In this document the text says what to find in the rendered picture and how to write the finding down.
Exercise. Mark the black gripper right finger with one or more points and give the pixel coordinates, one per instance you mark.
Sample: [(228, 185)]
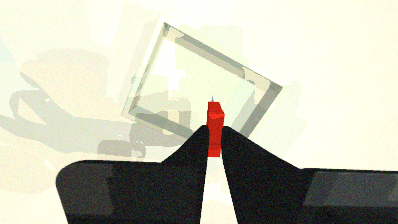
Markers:
[(266, 189)]

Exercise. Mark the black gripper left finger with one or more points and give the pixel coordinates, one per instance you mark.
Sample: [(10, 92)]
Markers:
[(169, 190)]

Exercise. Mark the shallow grey rectangular tray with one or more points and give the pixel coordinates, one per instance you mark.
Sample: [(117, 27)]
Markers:
[(181, 69)]

